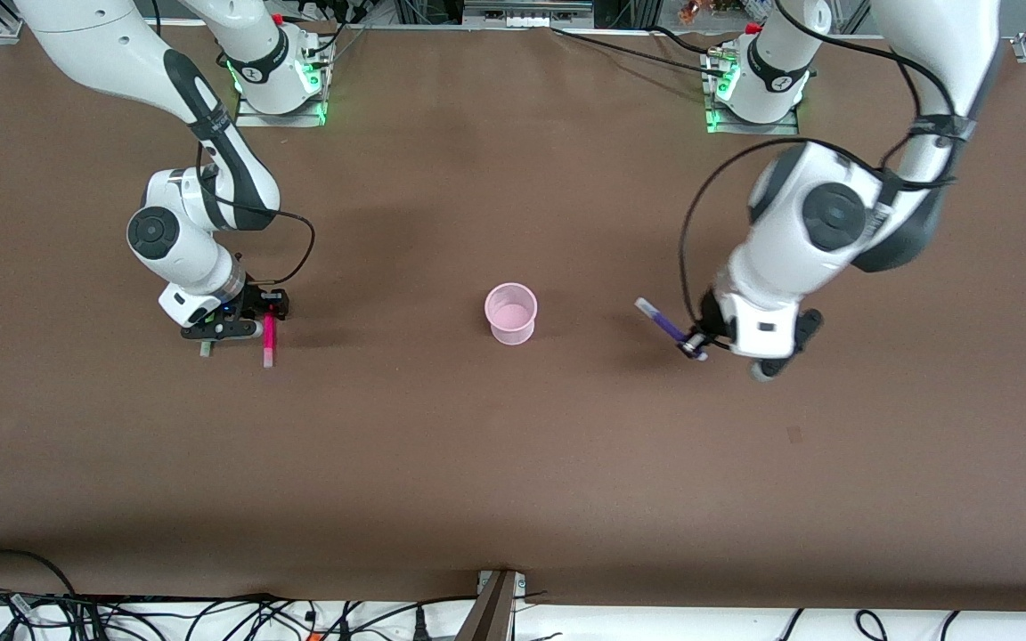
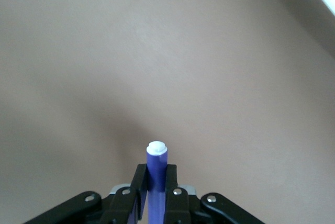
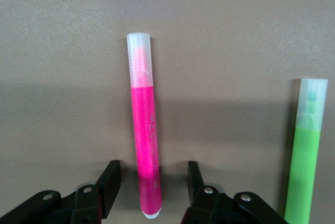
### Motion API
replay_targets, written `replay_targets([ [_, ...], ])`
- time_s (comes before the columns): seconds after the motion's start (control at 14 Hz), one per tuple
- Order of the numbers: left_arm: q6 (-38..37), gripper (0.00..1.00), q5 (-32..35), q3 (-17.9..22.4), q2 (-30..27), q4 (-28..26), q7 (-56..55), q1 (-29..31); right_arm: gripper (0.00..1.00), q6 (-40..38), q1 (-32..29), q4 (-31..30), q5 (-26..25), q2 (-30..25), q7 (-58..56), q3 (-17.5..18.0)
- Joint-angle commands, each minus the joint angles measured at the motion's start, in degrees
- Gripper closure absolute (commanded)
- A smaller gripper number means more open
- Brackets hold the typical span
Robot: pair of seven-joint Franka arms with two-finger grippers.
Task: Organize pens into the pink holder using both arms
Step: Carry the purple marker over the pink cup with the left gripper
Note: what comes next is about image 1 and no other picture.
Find black cable tangle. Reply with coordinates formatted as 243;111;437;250
0;589;480;641

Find thick black looped cable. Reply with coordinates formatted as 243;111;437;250
0;548;79;615

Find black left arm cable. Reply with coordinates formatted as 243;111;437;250
678;0;979;337

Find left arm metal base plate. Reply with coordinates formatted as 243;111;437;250
705;96;800;137

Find grey power strip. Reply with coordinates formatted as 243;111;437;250
462;0;595;28

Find purple pen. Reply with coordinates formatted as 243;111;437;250
634;297;709;362

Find black cable on table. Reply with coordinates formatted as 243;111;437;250
550;26;729;74

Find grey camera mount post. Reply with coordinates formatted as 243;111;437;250
454;570;528;641

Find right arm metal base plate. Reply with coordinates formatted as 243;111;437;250
234;87;330;128

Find pink pen holder cup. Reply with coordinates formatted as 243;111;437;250
484;282;539;346

